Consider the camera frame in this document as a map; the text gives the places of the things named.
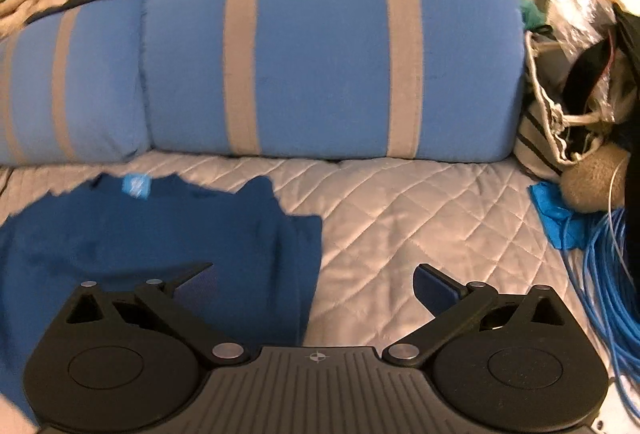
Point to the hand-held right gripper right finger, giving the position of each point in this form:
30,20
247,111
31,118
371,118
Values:
435,289

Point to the striped canvas bag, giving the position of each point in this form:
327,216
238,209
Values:
535,134

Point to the teal cloth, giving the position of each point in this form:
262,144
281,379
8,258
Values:
532,14

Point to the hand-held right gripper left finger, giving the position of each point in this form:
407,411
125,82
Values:
175,308

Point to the dark blue sweatshirt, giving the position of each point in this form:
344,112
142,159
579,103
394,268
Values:
150,234

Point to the small blue cloth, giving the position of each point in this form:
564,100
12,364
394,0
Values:
550,209

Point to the blue pillow with grey stripes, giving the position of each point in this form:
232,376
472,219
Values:
100,89
325,54

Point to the beige plush toy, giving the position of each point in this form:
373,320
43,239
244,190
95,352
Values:
590,184

